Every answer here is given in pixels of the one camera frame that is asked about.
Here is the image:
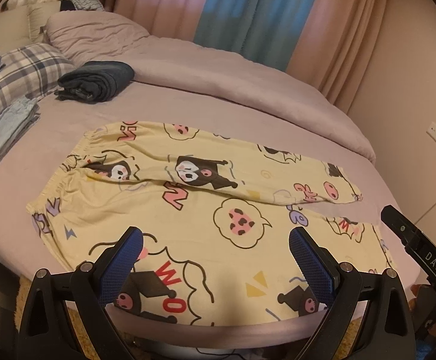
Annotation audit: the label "yellow cartoon print pants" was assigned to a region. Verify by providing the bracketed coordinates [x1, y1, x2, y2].
[27, 122, 393, 327]

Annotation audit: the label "pink bed mattress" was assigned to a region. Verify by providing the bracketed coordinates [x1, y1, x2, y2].
[0, 78, 425, 350]

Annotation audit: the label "folded light blue jeans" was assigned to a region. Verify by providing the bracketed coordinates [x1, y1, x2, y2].
[0, 97, 41, 161]

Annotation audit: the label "folded dark navy pants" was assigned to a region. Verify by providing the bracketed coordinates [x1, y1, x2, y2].
[54, 61, 135, 104]

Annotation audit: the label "pastel striped curtain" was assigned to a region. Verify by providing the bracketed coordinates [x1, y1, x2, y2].
[115, 0, 387, 111]

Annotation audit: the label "plaid pillow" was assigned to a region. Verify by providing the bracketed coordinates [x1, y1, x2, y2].
[0, 43, 75, 114]

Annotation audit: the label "pink duvet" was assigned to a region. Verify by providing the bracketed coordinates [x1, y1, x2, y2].
[44, 10, 376, 163]

